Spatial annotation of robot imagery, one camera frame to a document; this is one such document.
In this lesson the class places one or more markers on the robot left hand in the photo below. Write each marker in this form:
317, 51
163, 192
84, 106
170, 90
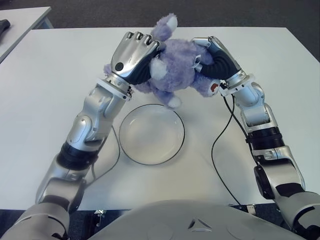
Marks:
130, 55

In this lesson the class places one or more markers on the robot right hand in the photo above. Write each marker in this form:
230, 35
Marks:
225, 65

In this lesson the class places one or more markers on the purple plush bunny doll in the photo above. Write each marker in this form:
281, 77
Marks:
175, 70

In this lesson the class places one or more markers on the robot left arm silver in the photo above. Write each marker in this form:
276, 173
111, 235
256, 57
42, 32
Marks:
85, 125

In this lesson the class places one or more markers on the robot right arm silver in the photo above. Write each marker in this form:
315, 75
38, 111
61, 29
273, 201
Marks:
275, 175

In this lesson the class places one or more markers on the white plate black rim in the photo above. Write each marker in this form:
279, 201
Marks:
152, 135

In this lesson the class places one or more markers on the white side table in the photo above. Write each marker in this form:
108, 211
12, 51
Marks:
22, 27

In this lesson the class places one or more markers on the black handheld controller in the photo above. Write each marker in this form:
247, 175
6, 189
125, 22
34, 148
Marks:
3, 27

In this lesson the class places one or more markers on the metal table clamp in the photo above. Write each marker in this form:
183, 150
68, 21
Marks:
250, 209
100, 215

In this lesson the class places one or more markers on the grey robot torso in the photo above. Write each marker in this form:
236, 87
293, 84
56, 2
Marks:
195, 222

